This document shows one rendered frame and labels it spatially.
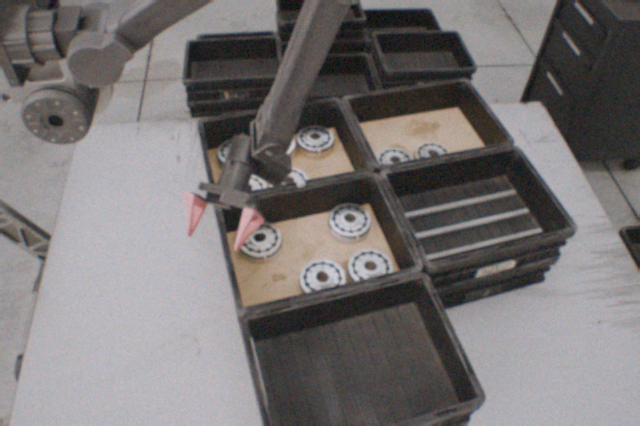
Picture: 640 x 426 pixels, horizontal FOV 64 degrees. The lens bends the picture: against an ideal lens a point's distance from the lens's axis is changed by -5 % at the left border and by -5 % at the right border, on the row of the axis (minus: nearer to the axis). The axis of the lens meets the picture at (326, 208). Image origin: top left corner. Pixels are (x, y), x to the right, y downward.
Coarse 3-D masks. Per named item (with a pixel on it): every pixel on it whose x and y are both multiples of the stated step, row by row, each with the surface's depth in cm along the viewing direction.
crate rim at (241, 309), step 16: (352, 176) 129; (368, 176) 130; (272, 192) 125; (288, 192) 126; (384, 192) 127; (224, 224) 119; (400, 224) 121; (224, 240) 116; (224, 256) 116; (416, 256) 115; (400, 272) 112; (416, 272) 112; (352, 288) 109; (240, 304) 106; (256, 304) 106; (272, 304) 106
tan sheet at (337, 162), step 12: (336, 144) 151; (216, 156) 146; (300, 156) 148; (336, 156) 148; (216, 168) 143; (300, 168) 145; (312, 168) 145; (324, 168) 145; (336, 168) 145; (348, 168) 145; (216, 180) 141
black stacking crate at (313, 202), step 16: (304, 192) 127; (320, 192) 129; (336, 192) 131; (352, 192) 132; (368, 192) 134; (224, 208) 123; (240, 208) 125; (272, 208) 128; (288, 208) 130; (304, 208) 132; (320, 208) 133; (384, 208) 127; (384, 224) 129; (400, 240) 120; (400, 256) 122; (336, 288) 110
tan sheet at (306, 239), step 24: (312, 216) 134; (288, 240) 129; (312, 240) 129; (336, 240) 129; (384, 240) 130; (240, 264) 124; (264, 264) 124; (288, 264) 124; (240, 288) 120; (264, 288) 120; (288, 288) 120
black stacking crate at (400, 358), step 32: (416, 288) 115; (256, 320) 105; (288, 320) 109; (320, 320) 113; (352, 320) 116; (384, 320) 116; (416, 320) 116; (256, 352) 110; (288, 352) 110; (320, 352) 111; (352, 352) 111; (384, 352) 111; (416, 352) 111; (448, 352) 105; (288, 384) 106; (320, 384) 106; (352, 384) 106; (384, 384) 107; (416, 384) 107; (448, 384) 107; (288, 416) 102; (320, 416) 102; (352, 416) 102; (384, 416) 102; (416, 416) 103
